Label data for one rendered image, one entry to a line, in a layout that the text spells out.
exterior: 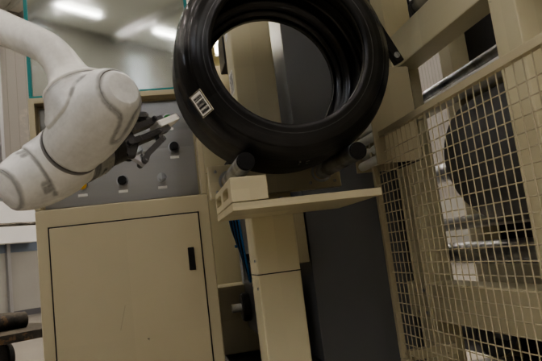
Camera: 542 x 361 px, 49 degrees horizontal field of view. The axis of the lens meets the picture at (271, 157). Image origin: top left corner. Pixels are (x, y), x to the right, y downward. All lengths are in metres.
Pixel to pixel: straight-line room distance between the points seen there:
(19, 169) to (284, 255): 0.97
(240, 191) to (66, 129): 0.56
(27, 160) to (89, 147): 0.12
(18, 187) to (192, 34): 0.64
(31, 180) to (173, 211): 1.04
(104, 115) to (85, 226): 1.12
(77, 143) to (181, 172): 1.14
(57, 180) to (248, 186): 0.53
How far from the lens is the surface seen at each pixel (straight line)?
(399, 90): 1.88
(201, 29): 1.46
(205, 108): 1.41
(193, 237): 1.97
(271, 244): 1.76
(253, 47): 1.87
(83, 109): 0.90
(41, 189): 1.00
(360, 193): 1.45
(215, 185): 1.72
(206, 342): 1.99
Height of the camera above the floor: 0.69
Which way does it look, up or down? 9 degrees up
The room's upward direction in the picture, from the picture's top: 7 degrees counter-clockwise
